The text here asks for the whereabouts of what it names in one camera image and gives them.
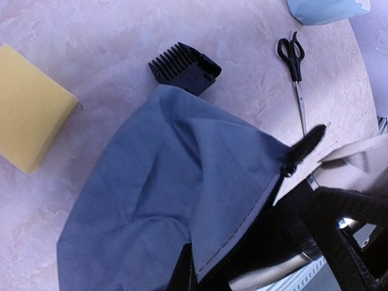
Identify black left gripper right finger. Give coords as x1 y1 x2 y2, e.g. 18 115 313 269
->
300 187 387 290

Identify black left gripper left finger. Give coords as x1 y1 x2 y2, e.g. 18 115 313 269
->
168 243 197 291

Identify silver black hair clipper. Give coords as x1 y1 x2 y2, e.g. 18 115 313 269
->
226 179 322 290

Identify grey zipper pouch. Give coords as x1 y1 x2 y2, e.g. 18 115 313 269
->
57 85 326 290

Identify black handled scissors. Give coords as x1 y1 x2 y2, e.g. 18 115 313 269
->
277 32 307 136

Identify black clipper comb guard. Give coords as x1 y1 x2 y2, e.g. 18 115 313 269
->
149 42 222 96

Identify light blue cup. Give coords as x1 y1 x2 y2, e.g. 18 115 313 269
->
287 0 371 26

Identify yellow sponge block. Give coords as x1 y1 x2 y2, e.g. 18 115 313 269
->
1 44 79 173

